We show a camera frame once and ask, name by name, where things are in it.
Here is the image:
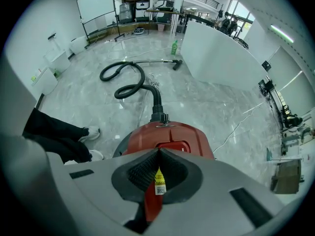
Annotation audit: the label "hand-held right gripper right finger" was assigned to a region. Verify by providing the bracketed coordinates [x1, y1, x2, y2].
[147, 147, 294, 236]

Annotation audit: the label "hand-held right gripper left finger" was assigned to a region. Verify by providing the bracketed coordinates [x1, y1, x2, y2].
[1, 134, 163, 236]

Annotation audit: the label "red and teal vacuum cleaner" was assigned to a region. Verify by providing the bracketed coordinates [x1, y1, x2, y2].
[112, 113, 217, 225]

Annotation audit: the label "metal vacuum wand with nozzle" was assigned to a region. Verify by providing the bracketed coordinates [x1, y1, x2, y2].
[130, 58, 184, 71]

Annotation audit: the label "person's right white shoe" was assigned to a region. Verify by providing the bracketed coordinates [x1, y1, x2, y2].
[88, 149, 104, 162]

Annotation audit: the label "person's white shoe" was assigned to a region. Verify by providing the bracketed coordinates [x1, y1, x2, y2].
[88, 149, 104, 162]
[78, 126, 101, 143]

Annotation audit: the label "person's left white shoe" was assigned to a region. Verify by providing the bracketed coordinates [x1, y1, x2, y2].
[78, 126, 101, 143]

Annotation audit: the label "person's black trousers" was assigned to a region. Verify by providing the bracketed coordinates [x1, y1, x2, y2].
[22, 107, 91, 165]

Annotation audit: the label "brown cardboard box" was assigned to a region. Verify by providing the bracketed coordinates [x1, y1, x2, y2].
[270, 159, 303, 195]

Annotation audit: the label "white counter block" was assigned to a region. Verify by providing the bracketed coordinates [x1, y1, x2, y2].
[180, 20, 269, 92]

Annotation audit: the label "green plastic bottle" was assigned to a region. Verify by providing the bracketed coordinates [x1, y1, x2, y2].
[170, 39, 180, 56]

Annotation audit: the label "wooden table with equipment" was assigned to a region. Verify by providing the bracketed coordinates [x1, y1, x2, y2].
[146, 0, 181, 34]

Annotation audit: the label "whiteboard on black stand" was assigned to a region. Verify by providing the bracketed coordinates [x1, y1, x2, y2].
[76, 0, 126, 42]

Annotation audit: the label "long white extension cable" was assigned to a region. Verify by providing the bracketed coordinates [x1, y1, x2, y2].
[212, 101, 266, 155]

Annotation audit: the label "white rounded pedestal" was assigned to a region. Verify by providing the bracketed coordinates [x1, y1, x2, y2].
[42, 49, 71, 74]
[30, 66, 59, 96]

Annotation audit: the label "bundled grey cord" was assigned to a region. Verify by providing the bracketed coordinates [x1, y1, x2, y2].
[147, 73, 161, 88]

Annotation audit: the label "black corrugated vacuum hose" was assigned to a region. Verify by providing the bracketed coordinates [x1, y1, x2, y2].
[99, 60, 165, 122]

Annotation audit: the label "white egg-shaped pedestal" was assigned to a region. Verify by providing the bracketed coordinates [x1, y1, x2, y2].
[68, 35, 87, 56]

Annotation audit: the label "thin white floor cable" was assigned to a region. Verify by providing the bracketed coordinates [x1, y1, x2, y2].
[107, 46, 173, 60]

